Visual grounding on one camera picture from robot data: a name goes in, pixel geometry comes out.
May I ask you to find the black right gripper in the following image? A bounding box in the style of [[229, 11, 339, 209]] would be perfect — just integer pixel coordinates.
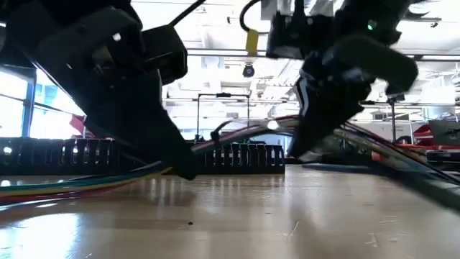
[[289, 34, 420, 161]]

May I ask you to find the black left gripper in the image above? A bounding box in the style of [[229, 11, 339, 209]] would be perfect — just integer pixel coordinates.
[[6, 6, 197, 179]]

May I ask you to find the multicoloured wire bundle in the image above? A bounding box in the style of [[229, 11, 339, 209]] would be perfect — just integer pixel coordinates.
[[0, 114, 460, 213]]

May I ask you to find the black slotted cable duct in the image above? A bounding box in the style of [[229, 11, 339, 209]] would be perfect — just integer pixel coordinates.
[[0, 136, 287, 176]]

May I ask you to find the black stand with head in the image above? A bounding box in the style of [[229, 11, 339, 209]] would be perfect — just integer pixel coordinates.
[[385, 92, 407, 144]]

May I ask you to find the dark grey bin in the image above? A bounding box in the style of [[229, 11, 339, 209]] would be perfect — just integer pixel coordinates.
[[429, 119, 460, 147]]

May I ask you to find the flat black duct cover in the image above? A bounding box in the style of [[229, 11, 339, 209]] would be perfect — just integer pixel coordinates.
[[301, 162, 396, 176]]

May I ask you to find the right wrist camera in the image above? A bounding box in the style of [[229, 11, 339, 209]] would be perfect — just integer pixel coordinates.
[[265, 0, 337, 61]]

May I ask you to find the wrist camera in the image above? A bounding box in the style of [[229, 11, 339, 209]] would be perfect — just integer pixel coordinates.
[[265, 0, 337, 61], [142, 24, 189, 86]]

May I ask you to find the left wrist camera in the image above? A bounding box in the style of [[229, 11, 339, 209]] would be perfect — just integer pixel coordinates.
[[142, 24, 189, 86]]

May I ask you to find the yellow cable tag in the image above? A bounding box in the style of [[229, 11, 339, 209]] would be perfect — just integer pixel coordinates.
[[245, 28, 260, 58]]

